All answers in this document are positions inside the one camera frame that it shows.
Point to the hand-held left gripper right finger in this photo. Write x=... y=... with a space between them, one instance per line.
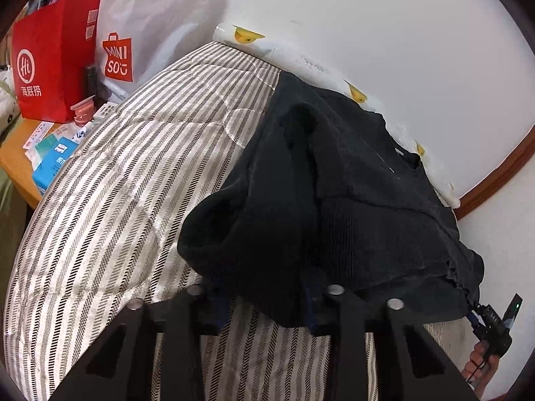
x=330 y=313

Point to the white plastic tray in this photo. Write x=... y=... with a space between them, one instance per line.
x=105 y=112

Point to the white paper leaflets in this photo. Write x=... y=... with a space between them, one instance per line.
x=37 y=135

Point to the wooden desk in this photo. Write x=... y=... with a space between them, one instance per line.
x=16 y=163

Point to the red paper bag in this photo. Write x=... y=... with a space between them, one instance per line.
x=50 y=41

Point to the white plastic shopping bag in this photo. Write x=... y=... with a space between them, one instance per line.
x=159 y=16

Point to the white patterned cloth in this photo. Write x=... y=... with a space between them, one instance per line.
x=8 y=100

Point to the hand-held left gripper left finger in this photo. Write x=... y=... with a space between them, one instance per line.
x=205 y=313

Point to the black sweatshirt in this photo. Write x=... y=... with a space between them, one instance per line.
x=355 y=196

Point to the person's right hand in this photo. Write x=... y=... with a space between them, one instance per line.
x=476 y=363

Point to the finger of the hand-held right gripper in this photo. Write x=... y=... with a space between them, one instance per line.
x=476 y=319

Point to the striped quilted blanket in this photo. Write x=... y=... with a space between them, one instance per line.
x=125 y=196

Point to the black bottle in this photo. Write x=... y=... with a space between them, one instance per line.
x=90 y=85

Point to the blue and white medicine box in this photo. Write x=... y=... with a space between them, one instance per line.
x=54 y=167

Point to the wooden door frame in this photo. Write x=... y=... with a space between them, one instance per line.
x=497 y=179

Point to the pink capped bottle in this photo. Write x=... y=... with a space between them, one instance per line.
x=82 y=110

